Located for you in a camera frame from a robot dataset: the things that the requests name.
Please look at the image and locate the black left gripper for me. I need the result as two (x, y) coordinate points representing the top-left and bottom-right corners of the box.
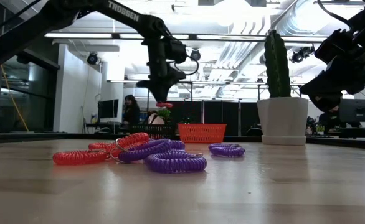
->
(136, 68), (187, 105)

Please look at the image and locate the purple spring keychain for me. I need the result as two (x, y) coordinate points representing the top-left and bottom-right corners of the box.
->
(207, 142), (242, 149)
(117, 139), (173, 164)
(144, 151), (207, 174)
(166, 139), (186, 151)
(209, 145), (246, 158)

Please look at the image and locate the small green plant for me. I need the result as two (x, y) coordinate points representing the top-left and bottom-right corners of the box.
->
(158, 108), (173, 123)

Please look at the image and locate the person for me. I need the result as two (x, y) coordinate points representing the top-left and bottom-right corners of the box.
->
(122, 95), (141, 127)
(318, 105), (342, 135)

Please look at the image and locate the black plastic basket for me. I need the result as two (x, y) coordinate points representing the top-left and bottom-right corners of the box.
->
(129, 124), (177, 140)

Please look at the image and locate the black computer monitor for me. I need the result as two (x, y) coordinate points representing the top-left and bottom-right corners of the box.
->
(97, 99), (120, 119)
(339, 98), (365, 124)

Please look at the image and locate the white plant pot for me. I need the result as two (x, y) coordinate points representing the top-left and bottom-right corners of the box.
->
(257, 96), (310, 146)

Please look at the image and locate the orange plastic basket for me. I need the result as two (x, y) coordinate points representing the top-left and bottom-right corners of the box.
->
(178, 123), (228, 144)

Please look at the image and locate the green cactus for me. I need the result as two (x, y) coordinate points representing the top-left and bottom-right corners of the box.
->
(264, 30), (292, 98)

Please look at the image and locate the black office partition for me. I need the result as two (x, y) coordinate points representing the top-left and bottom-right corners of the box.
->
(169, 100), (261, 137)

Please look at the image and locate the long ceiling light strip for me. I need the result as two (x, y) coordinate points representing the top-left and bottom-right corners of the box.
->
(44, 32), (328, 42)

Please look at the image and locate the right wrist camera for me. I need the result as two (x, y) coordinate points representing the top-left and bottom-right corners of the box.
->
(313, 28), (358, 65)

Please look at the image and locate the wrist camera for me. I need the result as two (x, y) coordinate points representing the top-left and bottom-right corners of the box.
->
(169, 39), (188, 65)
(313, 28), (358, 65)

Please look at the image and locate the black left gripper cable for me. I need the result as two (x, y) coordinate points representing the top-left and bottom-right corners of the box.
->
(173, 55), (200, 77)

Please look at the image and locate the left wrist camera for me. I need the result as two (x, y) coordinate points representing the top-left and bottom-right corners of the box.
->
(169, 39), (188, 65)

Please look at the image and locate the yellow hanging cable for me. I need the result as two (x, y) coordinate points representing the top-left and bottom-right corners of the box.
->
(0, 0), (30, 132)

